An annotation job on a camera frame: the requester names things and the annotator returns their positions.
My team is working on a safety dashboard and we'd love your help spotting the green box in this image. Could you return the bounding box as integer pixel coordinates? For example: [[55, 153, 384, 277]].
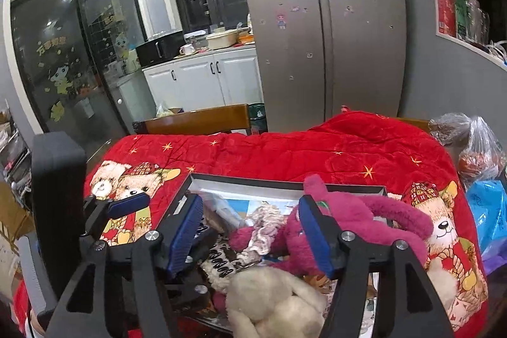
[[455, 0, 469, 41]]

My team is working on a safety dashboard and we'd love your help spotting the cardboard box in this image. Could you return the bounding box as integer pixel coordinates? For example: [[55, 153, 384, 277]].
[[0, 180, 37, 283]]

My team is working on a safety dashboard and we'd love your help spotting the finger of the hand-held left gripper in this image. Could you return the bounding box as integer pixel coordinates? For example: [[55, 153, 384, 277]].
[[81, 192, 150, 240], [164, 227, 217, 309]]

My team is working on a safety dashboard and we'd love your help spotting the pink plush toy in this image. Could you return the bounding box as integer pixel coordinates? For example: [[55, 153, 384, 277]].
[[229, 174, 434, 279]]

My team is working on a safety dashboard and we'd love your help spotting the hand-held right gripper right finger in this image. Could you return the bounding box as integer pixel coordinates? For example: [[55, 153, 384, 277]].
[[298, 195, 456, 338]]

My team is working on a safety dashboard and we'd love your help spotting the silver refrigerator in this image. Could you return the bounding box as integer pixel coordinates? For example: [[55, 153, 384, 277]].
[[233, 0, 408, 133]]

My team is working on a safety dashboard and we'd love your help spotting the white kitchen cabinet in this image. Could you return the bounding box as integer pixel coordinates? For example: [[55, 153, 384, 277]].
[[143, 47, 262, 118]]

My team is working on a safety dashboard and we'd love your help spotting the cream plastic basin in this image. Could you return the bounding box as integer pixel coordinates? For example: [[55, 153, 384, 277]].
[[206, 30, 239, 50]]

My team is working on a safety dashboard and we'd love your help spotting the black shallow box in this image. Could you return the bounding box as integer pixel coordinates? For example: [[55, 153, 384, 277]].
[[158, 172, 401, 335]]

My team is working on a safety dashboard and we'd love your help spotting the beige plush toy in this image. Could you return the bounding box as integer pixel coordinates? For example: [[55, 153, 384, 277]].
[[427, 263, 457, 305]]

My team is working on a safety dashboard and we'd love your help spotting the black microwave oven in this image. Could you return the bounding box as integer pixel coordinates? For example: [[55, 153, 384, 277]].
[[135, 31, 185, 68]]

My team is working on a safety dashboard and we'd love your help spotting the glass door with stickers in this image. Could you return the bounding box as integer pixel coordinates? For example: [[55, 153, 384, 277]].
[[10, 0, 152, 152]]

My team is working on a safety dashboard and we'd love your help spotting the dark green bin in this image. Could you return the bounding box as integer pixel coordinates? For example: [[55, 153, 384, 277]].
[[249, 103, 267, 134]]

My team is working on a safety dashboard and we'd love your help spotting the braided cream headband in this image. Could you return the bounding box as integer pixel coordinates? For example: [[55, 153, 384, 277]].
[[238, 203, 292, 264]]

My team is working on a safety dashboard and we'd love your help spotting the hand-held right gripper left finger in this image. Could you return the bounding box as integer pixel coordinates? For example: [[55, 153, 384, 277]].
[[55, 192, 204, 338]]

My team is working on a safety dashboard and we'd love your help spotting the blue plastic bag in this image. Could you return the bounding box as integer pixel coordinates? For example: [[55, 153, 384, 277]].
[[465, 180, 507, 256]]

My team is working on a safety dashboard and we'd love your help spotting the white plush toy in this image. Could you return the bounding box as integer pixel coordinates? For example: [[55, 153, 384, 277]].
[[225, 266, 329, 338]]

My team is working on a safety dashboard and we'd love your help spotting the red printed blanket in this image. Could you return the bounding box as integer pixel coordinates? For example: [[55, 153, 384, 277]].
[[12, 112, 490, 338]]

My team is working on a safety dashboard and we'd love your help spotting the red gift box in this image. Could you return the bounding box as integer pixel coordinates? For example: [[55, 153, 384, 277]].
[[435, 0, 459, 38]]

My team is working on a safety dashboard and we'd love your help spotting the knotted clear plastic bag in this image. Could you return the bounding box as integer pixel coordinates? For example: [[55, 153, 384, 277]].
[[459, 116, 507, 189]]

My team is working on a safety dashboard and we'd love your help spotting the purple cloth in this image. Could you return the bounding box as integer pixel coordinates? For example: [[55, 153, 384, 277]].
[[481, 239, 507, 276]]

